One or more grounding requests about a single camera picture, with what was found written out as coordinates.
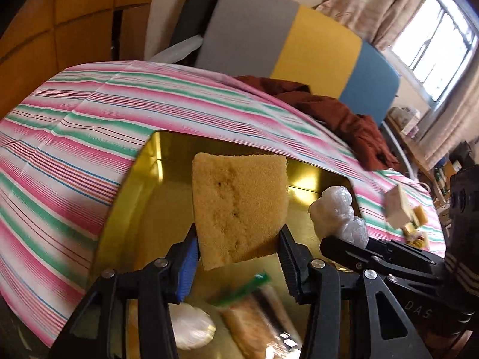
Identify window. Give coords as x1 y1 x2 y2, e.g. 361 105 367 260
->
389 0 479 102

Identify yellow sponge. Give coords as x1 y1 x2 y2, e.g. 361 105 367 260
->
192 152 289 271

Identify green cracker packet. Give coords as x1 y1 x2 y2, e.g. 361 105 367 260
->
210 272 300 359

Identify small cream box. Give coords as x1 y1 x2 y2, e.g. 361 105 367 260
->
385 184 412 229

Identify yellow candy wrappers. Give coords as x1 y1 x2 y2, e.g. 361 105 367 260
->
402 224 430 248

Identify gold metal tray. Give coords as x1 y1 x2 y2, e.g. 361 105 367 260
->
90 131 363 359

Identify white box with purple print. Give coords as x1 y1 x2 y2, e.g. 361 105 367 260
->
391 107 422 137

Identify grey yellow blue sofa backrest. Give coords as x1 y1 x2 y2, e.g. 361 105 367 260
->
196 0 401 126

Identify wooden side table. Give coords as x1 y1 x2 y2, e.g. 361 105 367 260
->
385 116 444 195

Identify clear plastic bag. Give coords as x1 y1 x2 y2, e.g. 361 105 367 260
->
309 186 369 248
168 303 217 350

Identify pink green striped tablecloth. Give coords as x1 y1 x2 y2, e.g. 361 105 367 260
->
0 60 446 348

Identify wooden wardrobe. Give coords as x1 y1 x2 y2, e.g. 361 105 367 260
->
0 0 161 120

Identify beige curtain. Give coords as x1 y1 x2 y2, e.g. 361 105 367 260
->
419 56 479 169
322 0 436 51

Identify maroon cloth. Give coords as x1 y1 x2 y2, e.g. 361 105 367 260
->
234 75 401 173

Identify black rolled mat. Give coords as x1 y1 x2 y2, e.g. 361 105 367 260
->
170 0 233 49

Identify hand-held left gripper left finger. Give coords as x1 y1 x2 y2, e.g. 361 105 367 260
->
56 223 199 359

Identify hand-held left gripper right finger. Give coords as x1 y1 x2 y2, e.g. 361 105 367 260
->
278 224 423 359

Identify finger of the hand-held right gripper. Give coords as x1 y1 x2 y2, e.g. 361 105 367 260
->
319 236 446 288
367 238 447 270

